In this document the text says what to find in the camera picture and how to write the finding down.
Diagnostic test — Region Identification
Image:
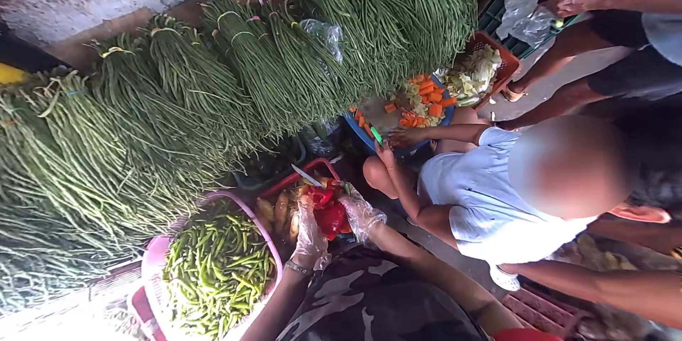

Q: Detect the blue plastic basin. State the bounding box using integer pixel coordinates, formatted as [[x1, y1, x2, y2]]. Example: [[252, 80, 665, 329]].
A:
[[342, 74, 456, 157]]

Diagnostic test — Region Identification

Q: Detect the yellow object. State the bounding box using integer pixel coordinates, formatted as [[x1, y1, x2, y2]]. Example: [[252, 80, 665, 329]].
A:
[[0, 62, 28, 85]]

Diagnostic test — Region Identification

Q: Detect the person's body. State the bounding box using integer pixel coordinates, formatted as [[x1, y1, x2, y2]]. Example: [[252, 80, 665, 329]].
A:
[[275, 244, 491, 341]]

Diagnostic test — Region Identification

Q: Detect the pile of green long beans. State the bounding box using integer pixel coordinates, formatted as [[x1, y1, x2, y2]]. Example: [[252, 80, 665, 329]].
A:
[[0, 0, 478, 315]]

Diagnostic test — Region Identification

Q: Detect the pink plastic basket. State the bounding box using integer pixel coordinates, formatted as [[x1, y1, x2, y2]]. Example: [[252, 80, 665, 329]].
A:
[[141, 190, 284, 341]]

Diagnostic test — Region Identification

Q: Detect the red bell pepper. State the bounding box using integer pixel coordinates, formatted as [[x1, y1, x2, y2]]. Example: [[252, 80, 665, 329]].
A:
[[308, 180, 349, 241]]

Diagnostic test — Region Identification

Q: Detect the clear crumpled plastic bag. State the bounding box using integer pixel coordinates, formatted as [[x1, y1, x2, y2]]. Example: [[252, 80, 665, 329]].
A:
[[299, 18, 344, 64]]

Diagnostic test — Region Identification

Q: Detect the dark plastic tub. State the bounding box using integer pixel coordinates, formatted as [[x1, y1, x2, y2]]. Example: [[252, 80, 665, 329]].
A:
[[232, 136, 307, 191]]

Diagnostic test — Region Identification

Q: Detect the pile of carrot pieces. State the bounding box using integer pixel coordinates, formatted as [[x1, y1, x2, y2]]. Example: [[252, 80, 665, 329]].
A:
[[353, 74, 458, 138]]

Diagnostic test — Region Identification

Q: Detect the pile of cabbage leaves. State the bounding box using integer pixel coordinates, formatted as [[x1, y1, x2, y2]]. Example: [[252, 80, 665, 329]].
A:
[[434, 45, 503, 107]]

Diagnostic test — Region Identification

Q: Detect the silver knife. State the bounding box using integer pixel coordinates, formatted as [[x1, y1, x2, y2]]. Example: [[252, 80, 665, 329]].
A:
[[291, 163, 350, 196]]

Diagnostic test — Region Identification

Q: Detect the red plastic crate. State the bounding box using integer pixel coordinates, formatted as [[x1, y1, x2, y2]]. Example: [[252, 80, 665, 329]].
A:
[[258, 158, 352, 248]]

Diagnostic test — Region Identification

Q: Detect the person's right hand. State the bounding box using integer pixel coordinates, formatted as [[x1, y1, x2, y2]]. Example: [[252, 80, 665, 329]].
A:
[[330, 180, 388, 246]]

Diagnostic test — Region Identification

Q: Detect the orange-red plastic crate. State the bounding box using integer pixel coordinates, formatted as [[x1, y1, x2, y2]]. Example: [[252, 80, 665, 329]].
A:
[[458, 30, 521, 112]]

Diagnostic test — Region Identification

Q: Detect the dark green plastic crate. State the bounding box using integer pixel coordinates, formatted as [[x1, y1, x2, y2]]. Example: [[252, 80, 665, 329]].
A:
[[477, 0, 581, 60]]

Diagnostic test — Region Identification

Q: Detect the person's left forearm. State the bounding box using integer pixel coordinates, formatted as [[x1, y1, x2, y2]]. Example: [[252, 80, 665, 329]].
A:
[[240, 254, 319, 341]]

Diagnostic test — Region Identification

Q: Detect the pink slatted crate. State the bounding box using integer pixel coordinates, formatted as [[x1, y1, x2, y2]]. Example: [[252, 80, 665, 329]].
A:
[[500, 287, 589, 339]]

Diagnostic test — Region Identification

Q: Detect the person's left hand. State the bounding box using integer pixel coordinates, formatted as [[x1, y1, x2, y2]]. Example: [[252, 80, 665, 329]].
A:
[[290, 185, 331, 271]]

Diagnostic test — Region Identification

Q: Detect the pile of green chili peppers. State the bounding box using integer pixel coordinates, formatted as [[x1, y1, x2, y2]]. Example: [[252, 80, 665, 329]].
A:
[[162, 198, 277, 341]]

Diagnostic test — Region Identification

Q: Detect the person's right forearm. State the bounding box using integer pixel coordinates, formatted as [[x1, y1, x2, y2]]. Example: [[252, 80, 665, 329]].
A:
[[368, 222, 525, 337]]

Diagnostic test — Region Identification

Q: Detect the pile of yellowish peppers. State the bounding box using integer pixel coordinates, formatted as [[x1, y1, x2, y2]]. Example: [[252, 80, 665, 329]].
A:
[[256, 178, 310, 246]]

